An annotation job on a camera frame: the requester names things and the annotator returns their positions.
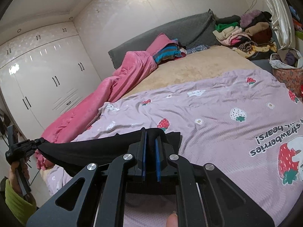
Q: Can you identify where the black printed small garment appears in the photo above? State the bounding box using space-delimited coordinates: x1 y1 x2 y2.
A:
37 127 183 195

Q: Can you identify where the green sleeve left forearm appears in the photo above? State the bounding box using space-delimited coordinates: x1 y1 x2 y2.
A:
5 179 37 226

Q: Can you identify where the pile of folded clothes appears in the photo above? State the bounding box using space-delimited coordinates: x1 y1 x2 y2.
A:
213 10 277 61

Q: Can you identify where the floral basket with clothes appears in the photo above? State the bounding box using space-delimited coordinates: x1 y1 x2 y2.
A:
269 49 302 98

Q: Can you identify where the left hand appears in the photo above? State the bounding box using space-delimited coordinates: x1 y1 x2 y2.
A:
9 161 29 198

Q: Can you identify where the right hand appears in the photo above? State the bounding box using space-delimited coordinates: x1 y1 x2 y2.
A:
166 211 178 227

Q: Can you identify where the pink velvet quilt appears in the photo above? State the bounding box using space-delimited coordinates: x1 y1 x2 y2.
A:
34 50 159 170

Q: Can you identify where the white wardrobe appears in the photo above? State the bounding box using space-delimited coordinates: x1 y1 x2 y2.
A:
1 22 101 139

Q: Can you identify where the lilac strawberry print blanket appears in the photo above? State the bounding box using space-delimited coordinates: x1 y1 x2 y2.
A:
46 69 303 227

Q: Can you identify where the striped teal folded cloth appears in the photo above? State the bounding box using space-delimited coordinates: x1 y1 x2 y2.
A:
153 38 187 65

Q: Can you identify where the beige fleece bed sheet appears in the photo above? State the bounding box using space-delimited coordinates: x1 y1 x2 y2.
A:
123 46 259 97

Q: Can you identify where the grey headboard cushion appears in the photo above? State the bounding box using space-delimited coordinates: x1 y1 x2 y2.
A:
107 9 221 70

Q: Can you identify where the cream satin curtain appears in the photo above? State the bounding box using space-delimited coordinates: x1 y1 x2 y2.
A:
265 0 296 49

